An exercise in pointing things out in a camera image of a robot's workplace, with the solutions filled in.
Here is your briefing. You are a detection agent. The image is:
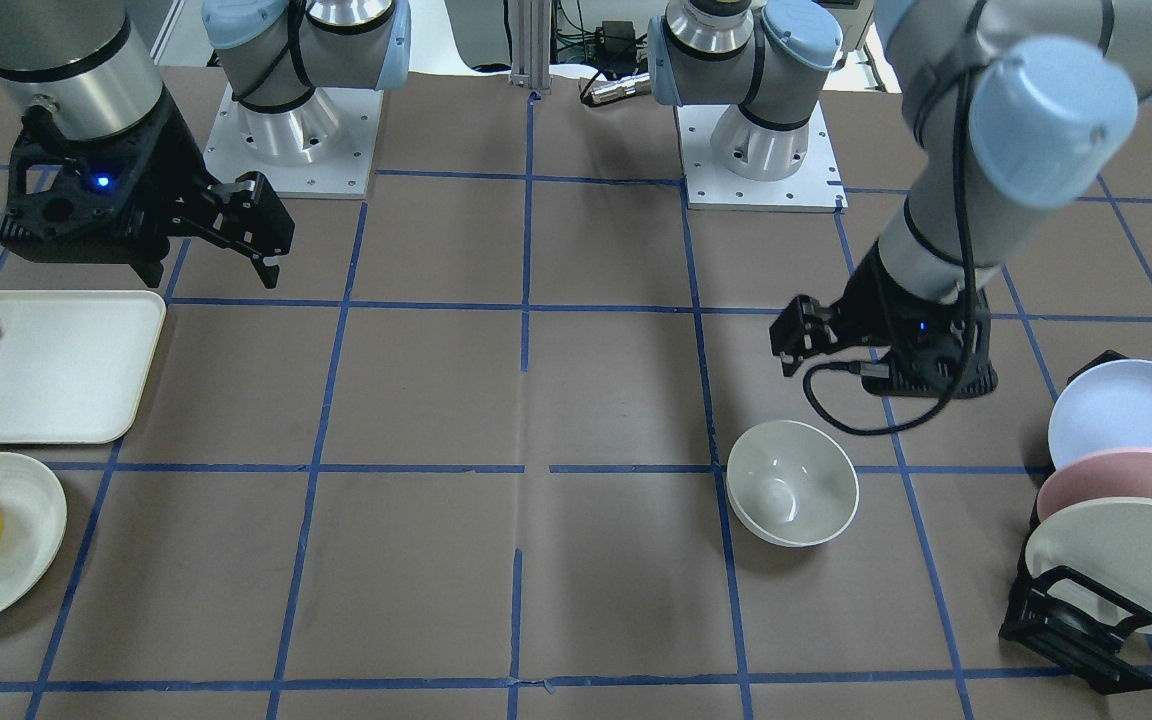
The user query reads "cream plate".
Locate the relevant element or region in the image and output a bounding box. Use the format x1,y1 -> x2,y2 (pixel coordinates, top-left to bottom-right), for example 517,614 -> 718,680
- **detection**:
1024,497 -> 1152,632

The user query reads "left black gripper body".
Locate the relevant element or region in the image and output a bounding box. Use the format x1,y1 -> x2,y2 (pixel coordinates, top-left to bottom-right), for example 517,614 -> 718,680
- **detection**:
831,247 -> 967,397

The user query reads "black dish rack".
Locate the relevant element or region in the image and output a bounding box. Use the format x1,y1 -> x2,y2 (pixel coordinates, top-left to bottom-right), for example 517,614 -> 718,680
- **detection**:
998,350 -> 1152,694

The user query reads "white round plate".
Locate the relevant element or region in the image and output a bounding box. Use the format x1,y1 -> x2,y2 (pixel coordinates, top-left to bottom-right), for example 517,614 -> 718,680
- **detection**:
0,452 -> 68,612

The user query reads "white ceramic bowl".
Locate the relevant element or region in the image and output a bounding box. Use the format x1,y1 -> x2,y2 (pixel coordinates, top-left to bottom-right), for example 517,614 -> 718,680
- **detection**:
726,420 -> 861,548

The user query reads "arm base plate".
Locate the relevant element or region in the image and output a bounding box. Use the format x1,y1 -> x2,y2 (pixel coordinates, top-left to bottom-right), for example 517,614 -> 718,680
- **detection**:
676,104 -> 849,213
204,88 -> 385,200

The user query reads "aluminium frame post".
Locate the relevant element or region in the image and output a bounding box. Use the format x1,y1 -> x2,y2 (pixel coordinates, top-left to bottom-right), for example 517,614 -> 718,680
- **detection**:
506,0 -> 553,99

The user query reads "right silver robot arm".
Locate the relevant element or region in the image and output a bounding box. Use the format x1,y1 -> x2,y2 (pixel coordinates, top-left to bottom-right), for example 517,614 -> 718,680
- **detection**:
0,1 -> 412,288

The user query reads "blue plate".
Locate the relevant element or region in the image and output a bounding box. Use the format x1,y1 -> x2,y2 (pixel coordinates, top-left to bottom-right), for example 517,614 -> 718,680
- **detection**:
1047,359 -> 1152,468

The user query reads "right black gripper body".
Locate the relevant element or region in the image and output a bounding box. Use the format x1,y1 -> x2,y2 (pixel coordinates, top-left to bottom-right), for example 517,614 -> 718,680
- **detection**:
0,90 -> 223,287

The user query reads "pink plate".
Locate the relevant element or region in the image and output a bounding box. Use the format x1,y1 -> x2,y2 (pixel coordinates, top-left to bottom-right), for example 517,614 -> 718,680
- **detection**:
1036,448 -> 1152,520

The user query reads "white rectangular tray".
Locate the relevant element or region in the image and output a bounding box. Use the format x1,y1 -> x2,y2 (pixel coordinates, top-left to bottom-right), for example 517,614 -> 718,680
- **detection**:
0,290 -> 166,445

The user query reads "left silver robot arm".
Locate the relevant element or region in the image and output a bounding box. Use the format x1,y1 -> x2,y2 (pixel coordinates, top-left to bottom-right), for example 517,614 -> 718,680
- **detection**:
770,1 -> 1152,397

